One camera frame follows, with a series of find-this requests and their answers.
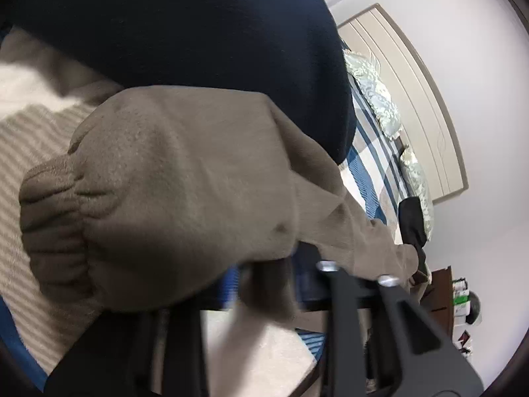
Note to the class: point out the pale green patterned pillow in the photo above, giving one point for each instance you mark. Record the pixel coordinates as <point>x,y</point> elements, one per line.
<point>422,186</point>
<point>376,91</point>

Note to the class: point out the cream bed headboard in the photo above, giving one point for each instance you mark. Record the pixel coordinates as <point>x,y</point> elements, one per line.
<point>417,91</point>

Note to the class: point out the dark round object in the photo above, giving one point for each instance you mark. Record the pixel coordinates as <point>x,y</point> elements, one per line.
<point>474,307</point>

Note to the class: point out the taupe fleece garment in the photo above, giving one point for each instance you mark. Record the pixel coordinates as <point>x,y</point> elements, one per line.
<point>173,198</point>

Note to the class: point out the black cloth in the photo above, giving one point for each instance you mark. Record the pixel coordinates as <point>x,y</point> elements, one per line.
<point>411,219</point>

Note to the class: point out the brown wooden desk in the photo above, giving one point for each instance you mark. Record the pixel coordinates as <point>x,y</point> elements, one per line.
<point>440,297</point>

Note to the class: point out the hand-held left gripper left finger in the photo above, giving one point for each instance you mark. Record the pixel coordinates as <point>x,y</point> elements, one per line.
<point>177,339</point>

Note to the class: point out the blue striped blanket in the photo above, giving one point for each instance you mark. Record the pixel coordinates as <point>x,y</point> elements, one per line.
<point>365,173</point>

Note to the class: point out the red black packet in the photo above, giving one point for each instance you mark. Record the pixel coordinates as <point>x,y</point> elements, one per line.
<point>463,341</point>

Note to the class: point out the navy dark cloth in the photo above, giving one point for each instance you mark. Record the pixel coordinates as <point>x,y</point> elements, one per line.
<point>186,29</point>

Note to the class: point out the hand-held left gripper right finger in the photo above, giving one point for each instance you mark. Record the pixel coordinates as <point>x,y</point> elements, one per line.
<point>344,302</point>

